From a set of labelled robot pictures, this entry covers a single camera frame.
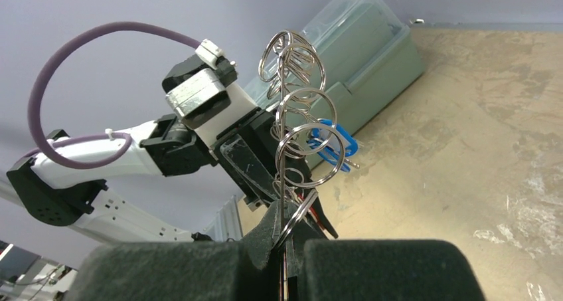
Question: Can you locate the red key tag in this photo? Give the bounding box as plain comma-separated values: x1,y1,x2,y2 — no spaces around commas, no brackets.
296,192,319,222

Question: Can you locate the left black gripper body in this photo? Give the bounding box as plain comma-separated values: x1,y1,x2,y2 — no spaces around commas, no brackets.
212,108,317,212

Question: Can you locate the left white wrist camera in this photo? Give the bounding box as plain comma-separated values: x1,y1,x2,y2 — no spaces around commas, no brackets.
162,39,259,149

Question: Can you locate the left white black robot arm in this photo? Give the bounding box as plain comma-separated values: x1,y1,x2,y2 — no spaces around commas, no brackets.
7,108,280,242

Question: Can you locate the translucent green plastic box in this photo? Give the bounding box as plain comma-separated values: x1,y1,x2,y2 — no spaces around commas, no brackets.
242,0,427,168

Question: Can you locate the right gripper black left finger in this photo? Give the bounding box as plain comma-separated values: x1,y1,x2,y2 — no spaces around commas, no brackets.
66,203,280,300

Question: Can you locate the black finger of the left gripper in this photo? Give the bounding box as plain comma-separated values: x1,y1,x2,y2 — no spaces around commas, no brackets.
309,197,339,239

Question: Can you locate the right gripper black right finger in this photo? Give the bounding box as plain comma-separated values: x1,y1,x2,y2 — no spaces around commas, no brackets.
285,223,485,300

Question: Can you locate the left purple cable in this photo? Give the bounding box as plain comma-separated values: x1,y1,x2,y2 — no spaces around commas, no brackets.
22,21,208,171

